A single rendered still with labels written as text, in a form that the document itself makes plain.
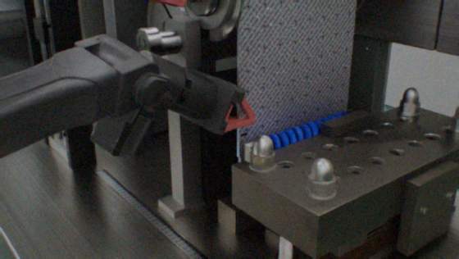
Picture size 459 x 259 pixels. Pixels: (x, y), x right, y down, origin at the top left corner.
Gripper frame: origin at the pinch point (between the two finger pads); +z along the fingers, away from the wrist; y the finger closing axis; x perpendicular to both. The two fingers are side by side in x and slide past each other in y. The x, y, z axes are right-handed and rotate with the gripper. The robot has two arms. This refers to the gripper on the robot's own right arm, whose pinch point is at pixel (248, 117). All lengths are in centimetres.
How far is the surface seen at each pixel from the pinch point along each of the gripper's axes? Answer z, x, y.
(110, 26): -4.9, 5.1, -41.3
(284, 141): 5.3, -1.1, 3.5
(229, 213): 3.4, -14.4, 0.7
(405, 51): 258, 80, -146
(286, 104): 6.0, 4.0, 0.3
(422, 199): 13.8, -0.7, 22.0
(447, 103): 272, 55, -109
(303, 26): 2.7, 15.4, 0.2
